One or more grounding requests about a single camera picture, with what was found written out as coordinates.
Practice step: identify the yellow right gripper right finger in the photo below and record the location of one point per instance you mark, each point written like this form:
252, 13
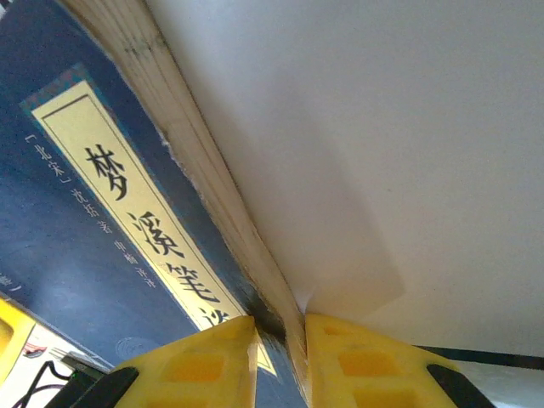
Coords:
327, 340

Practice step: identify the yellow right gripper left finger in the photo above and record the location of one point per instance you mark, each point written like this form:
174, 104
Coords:
191, 370

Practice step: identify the dark blue book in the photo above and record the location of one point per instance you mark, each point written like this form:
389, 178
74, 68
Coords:
85, 255

